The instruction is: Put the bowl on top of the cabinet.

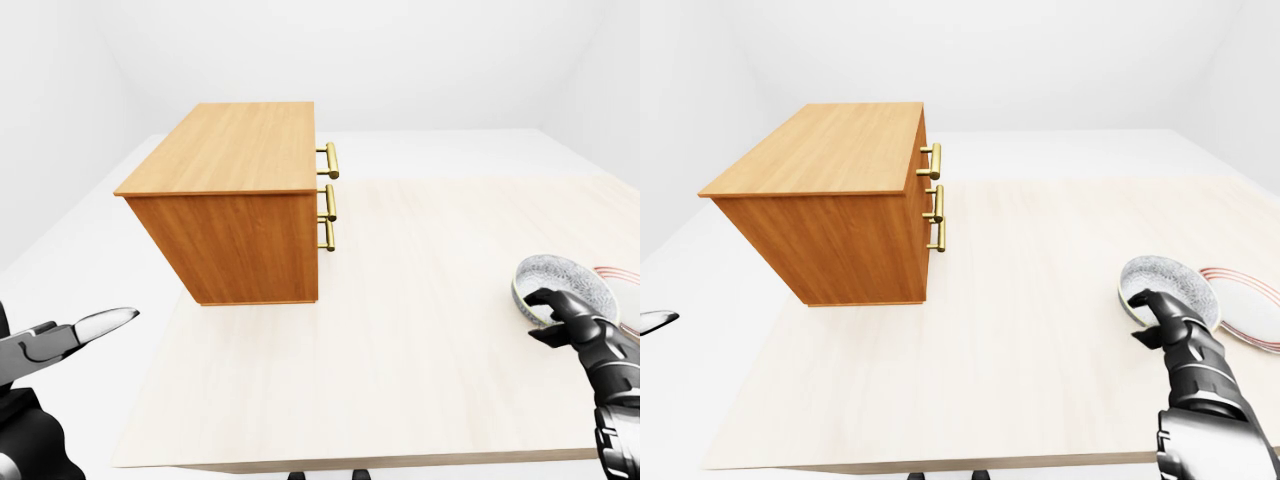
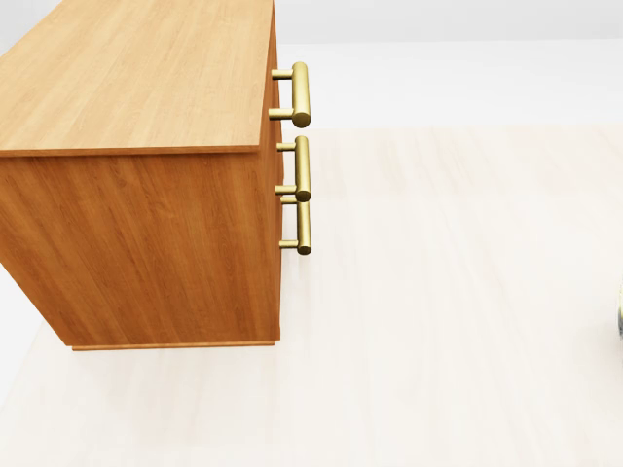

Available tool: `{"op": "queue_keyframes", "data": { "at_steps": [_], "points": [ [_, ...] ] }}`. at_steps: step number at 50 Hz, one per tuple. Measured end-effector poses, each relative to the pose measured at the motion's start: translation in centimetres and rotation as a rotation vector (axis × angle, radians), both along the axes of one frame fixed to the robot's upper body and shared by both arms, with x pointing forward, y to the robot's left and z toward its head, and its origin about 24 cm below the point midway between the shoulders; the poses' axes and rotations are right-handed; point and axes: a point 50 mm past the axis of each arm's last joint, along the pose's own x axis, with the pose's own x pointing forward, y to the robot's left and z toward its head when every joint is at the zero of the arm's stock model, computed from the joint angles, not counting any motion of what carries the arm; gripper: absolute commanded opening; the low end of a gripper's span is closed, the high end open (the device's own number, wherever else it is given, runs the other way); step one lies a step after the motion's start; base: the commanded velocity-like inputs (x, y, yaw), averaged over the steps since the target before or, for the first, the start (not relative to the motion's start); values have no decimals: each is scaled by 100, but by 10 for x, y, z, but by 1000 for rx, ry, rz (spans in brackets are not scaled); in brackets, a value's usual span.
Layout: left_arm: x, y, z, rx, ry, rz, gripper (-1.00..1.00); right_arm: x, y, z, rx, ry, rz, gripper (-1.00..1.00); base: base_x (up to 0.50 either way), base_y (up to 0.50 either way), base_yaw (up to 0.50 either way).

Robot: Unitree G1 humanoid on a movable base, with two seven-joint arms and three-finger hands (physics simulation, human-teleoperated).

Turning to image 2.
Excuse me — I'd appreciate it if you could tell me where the wooden cabinet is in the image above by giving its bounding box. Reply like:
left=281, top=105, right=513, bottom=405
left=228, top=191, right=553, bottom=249
left=0, top=0, right=284, bottom=352

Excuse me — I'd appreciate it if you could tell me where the brass drawer handle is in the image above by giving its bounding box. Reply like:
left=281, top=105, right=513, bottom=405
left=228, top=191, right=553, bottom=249
left=268, top=61, right=312, bottom=129
left=274, top=135, right=312, bottom=203
left=278, top=195, right=313, bottom=257

